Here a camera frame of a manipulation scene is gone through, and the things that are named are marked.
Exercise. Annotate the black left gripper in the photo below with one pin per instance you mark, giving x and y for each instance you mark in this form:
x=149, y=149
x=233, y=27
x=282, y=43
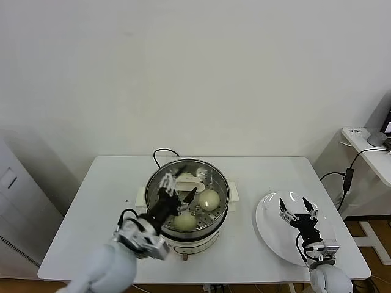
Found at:
x=166, y=207

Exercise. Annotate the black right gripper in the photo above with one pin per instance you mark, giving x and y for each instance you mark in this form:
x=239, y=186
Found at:
x=307, y=229

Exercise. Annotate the white steamed baozi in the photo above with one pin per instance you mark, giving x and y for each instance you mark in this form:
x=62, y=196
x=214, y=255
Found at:
x=209, y=200
x=187, y=175
x=184, y=220

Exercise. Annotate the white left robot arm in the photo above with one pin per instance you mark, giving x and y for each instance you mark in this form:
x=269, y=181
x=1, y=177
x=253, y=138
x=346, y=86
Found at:
x=104, y=268

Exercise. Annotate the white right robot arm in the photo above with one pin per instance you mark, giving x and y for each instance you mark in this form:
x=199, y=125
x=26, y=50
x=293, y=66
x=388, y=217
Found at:
x=330, y=279

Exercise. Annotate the perforated stainless steel steamer basket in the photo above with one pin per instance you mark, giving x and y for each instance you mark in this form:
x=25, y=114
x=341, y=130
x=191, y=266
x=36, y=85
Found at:
x=214, y=186

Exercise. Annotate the white round plate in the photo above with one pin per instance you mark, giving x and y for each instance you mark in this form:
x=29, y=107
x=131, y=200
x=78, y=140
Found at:
x=268, y=226

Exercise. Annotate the white table leg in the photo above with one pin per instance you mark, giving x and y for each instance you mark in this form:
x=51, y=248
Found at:
x=291, y=288

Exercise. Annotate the white side desk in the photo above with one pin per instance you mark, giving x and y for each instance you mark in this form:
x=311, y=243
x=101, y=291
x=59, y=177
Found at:
x=375, y=161

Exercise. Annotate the grey round desk gadget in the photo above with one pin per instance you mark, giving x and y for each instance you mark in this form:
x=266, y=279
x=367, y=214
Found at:
x=375, y=138

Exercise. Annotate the grey laptop with dark screen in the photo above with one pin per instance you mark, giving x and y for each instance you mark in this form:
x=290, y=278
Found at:
x=380, y=110

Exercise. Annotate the white cabinet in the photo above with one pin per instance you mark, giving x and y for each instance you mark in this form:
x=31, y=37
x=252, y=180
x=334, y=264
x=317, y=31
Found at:
x=18, y=198

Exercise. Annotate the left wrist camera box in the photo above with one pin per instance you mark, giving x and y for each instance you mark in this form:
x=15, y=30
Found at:
x=149, y=244

